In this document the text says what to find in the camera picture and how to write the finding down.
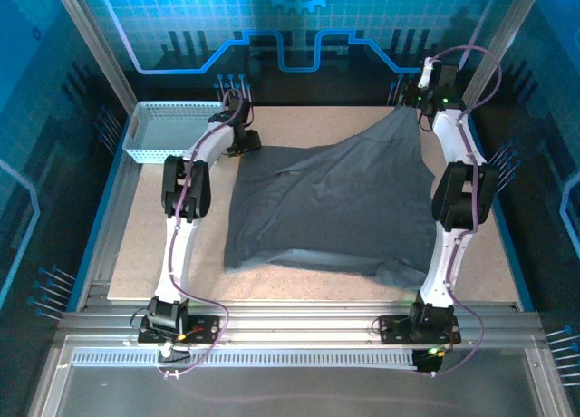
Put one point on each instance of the grey t-shirt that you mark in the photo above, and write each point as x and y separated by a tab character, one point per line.
335	208

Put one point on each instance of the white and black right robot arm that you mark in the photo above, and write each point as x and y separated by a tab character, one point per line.
446	263

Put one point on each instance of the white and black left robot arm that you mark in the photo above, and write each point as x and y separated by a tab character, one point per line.
179	254

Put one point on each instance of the light blue plastic basket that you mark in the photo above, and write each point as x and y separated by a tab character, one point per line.
172	131

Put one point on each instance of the small white connector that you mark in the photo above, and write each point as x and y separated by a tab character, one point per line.
166	351

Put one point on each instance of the grey metal front plate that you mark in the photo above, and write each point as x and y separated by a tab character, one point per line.
290	394

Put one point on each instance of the black controller box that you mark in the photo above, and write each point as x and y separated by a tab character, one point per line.
423	365

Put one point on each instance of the aluminium frame post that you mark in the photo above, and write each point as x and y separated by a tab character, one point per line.
503	45
95	50

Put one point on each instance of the aluminium mounting rail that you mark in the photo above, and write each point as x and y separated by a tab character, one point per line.
294	319

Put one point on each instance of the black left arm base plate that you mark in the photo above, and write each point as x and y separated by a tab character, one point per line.
208	328

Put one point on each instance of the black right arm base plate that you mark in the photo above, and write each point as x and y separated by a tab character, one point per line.
392	331

